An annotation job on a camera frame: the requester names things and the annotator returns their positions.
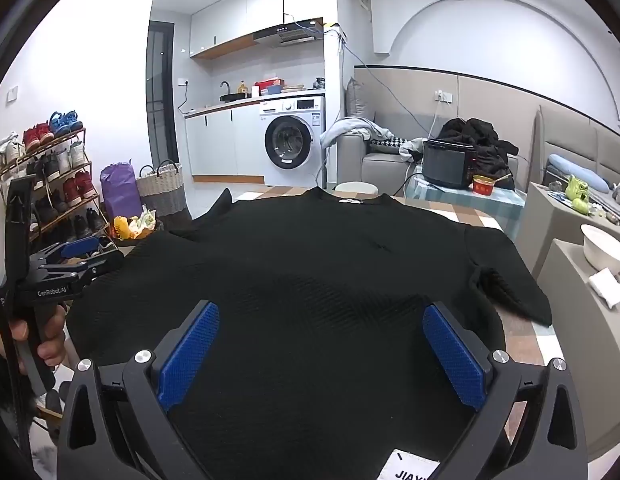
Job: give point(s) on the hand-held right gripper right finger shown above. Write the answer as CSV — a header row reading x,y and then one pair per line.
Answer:
x,y
455,355

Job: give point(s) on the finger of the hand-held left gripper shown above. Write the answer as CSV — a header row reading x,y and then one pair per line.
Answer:
x,y
107,262
80,247

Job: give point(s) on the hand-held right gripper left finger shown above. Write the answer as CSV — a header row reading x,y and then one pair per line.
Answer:
x,y
190,350

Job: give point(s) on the black knit sweater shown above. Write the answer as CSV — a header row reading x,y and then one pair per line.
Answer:
x,y
310,260

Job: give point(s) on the person's left hand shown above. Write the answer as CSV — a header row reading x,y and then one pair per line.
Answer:
x,y
52,332

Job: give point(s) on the yellow snack bags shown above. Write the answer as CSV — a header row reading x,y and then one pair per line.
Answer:
x,y
122,227

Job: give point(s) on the purple bag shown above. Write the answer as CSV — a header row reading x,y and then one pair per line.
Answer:
x,y
120,190

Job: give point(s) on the checkered tablecloth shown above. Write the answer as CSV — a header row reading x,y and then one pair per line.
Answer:
x,y
527,340

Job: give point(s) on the woven basket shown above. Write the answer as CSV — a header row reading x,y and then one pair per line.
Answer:
x,y
162,185

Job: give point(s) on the large grey cabinet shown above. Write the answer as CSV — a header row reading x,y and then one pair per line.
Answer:
x,y
575,360

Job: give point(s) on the shoe rack with shoes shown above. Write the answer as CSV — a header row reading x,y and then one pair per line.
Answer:
x,y
37,135

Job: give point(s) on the white paper label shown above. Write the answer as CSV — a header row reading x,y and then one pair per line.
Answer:
x,y
407,467

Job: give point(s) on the small table with plaid cloth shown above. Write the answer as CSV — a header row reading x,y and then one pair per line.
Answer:
x,y
470,205

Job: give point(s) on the small grey cabinet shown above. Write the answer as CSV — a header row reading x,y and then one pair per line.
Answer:
x,y
545,225

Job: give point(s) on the white kitchen base cabinets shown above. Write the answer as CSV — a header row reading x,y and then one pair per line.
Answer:
x,y
215,140

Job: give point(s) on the white tissue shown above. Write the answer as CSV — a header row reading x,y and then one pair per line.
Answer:
x,y
607,287

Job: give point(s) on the black door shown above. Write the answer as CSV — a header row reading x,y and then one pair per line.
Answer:
x,y
160,100

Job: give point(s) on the red noodle cup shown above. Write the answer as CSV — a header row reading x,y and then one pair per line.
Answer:
x,y
483,187

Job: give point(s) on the white bowl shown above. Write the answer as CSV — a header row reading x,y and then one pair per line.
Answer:
x,y
605,252

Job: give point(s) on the black countertop oven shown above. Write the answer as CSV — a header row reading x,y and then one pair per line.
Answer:
x,y
447,165

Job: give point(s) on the white round stool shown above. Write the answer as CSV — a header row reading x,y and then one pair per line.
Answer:
x,y
357,187

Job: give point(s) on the grey sofa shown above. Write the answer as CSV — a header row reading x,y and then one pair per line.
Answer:
x,y
380,167

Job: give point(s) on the green toy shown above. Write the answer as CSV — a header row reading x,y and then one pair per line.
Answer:
x,y
576,190

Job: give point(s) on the black sink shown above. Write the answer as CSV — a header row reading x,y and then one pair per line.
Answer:
x,y
235,96

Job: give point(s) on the white washing machine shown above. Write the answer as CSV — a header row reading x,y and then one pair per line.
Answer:
x,y
290,145

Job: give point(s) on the black jacket pile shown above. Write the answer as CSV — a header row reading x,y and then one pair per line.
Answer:
x,y
485,140

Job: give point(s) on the houndstooth cushion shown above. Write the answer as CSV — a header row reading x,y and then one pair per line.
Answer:
x,y
390,144

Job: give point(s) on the blue pillow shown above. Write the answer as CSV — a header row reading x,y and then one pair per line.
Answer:
x,y
585,170

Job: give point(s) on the red box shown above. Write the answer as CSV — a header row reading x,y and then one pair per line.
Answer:
x,y
267,84

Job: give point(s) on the grey padded headboard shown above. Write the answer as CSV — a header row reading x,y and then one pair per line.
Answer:
x,y
565,135

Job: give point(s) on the grey clothing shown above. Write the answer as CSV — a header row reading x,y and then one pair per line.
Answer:
x,y
350,127

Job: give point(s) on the grey sofa cushion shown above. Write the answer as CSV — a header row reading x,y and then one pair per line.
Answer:
x,y
359,100

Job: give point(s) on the range hood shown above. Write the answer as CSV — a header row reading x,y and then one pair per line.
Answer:
x,y
290,35

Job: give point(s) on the light switch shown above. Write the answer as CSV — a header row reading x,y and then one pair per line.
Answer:
x,y
11,95

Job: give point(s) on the wall socket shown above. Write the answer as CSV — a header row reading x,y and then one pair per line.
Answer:
x,y
443,96

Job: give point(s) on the white wall cabinets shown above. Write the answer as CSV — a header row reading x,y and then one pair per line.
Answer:
x,y
230,15

